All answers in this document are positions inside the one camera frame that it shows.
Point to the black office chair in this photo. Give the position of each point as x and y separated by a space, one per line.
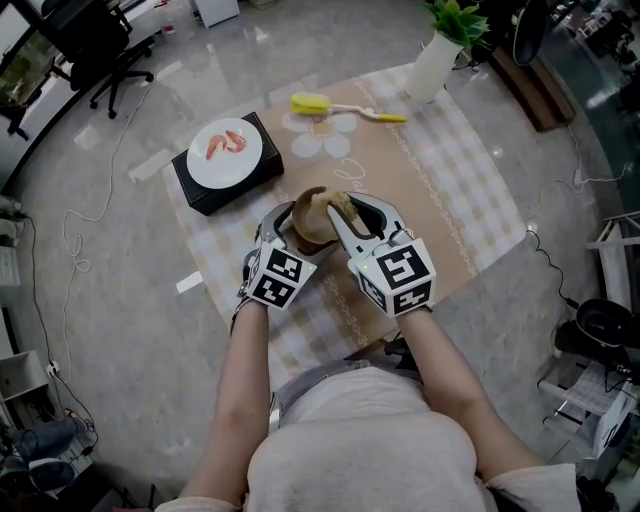
95 45

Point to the black wok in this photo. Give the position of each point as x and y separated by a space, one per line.
600 320

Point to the white water dispenser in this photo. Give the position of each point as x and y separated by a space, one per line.
215 12

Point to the clear water jug red label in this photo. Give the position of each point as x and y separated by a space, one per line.
169 26

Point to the yellow sponge bottle brush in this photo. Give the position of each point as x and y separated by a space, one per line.
310 105

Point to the white box black print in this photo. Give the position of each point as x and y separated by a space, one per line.
612 430

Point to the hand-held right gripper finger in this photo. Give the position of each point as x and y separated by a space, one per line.
392 215
347 245

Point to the red shrimp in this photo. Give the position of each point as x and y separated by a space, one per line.
237 141
215 147

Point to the black stove base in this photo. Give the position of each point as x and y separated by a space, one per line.
590 350

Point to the white tall vase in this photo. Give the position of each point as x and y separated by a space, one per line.
430 70

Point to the white metal shelf rack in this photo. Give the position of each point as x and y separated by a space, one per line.
612 250

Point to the beige checked tablecloth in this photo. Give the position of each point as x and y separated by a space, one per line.
425 165

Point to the person's left forearm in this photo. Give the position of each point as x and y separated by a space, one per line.
245 365

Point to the brown wooden platform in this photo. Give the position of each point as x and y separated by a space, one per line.
540 95

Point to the white open cabinet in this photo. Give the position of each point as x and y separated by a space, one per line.
22 375

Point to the person's grey shirt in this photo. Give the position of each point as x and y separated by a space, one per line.
360 450

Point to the tan scrubbing sponge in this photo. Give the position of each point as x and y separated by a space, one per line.
340 200

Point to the long white power strip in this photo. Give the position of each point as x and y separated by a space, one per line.
531 228

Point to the black oval device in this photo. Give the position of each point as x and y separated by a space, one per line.
530 30

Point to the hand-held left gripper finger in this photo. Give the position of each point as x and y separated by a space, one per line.
322 252
272 222

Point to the black leather box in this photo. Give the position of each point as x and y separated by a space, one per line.
225 200

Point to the person's right forearm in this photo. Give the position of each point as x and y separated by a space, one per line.
440 370

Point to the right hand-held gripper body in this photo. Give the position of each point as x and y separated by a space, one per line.
400 270

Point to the green leafy plant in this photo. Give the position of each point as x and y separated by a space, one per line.
457 22

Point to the white frame checked cloth rack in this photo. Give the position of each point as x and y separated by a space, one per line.
585 395

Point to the dark grey bag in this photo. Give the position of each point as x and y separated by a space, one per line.
45 440

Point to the small white power strip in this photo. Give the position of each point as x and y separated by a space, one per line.
52 368

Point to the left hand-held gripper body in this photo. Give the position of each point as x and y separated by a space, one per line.
280 280

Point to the brown bowl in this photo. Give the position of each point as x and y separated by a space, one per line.
310 225

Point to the black framed window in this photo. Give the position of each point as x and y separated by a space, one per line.
25 65

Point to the white round plate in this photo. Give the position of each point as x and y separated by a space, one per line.
225 170

